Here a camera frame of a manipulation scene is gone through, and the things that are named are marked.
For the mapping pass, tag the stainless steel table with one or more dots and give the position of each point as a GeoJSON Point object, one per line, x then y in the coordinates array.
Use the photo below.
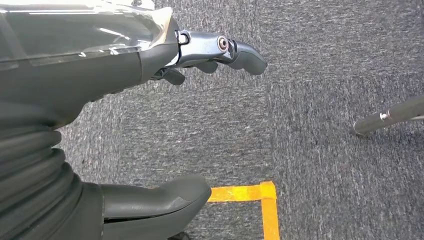
{"type": "Point", "coordinates": [391, 116]}

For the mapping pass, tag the yellow floor tape square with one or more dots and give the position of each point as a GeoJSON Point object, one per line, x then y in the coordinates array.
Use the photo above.
{"type": "Point", "coordinates": [268, 212]}

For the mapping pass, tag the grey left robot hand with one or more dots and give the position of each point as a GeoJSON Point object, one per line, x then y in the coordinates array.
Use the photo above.
{"type": "Point", "coordinates": [66, 49]}

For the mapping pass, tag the ribbed grey left arm sleeve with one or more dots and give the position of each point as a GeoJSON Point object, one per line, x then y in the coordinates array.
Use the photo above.
{"type": "Point", "coordinates": [26, 182]}

